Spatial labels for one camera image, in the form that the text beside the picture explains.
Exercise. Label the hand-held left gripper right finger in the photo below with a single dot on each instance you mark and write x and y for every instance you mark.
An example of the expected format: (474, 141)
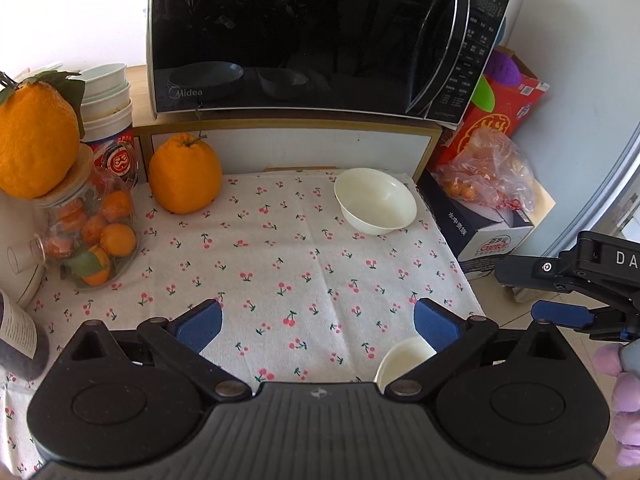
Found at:
(435, 325)

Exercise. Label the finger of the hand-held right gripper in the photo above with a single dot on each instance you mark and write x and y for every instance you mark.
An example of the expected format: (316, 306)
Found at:
(530, 270)
(560, 312)

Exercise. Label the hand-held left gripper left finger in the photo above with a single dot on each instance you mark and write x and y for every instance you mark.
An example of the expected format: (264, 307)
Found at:
(200, 327)

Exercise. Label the small white bowl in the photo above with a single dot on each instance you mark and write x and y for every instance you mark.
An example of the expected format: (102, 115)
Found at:
(402, 360)

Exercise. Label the person's right hand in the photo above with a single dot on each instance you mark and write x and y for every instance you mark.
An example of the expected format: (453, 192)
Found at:
(629, 410)

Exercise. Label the white and blue carton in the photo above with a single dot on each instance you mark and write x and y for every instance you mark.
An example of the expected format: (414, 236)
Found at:
(475, 240)

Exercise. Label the plastic bag of small oranges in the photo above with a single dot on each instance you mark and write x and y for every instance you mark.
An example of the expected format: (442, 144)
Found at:
(490, 175)

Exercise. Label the cherry print tablecloth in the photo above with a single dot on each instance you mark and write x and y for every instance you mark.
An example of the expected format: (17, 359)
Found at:
(300, 265)

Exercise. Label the medium white bowl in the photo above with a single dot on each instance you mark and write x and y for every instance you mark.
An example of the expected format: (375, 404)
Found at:
(375, 200)

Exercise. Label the glass jar of small oranges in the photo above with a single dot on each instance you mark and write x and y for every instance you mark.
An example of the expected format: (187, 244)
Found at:
(95, 235)

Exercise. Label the red cardboard box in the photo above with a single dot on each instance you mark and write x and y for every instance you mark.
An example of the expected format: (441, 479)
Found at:
(500, 115)

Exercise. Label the clear plastic jar dark contents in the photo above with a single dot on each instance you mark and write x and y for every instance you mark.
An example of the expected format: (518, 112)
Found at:
(20, 340)

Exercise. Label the white refrigerator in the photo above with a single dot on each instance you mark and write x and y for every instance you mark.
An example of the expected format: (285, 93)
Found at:
(585, 85)

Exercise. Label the white air fryer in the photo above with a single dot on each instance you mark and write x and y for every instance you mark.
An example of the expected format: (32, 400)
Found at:
(15, 260)

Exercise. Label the stack of paper cups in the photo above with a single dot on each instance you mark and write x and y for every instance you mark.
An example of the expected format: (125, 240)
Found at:
(107, 110)

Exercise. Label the large orange with leaves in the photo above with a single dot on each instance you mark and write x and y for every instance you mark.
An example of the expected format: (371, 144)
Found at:
(35, 140)

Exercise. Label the black microwave oven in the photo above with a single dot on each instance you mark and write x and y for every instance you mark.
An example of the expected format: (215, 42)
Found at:
(310, 35)

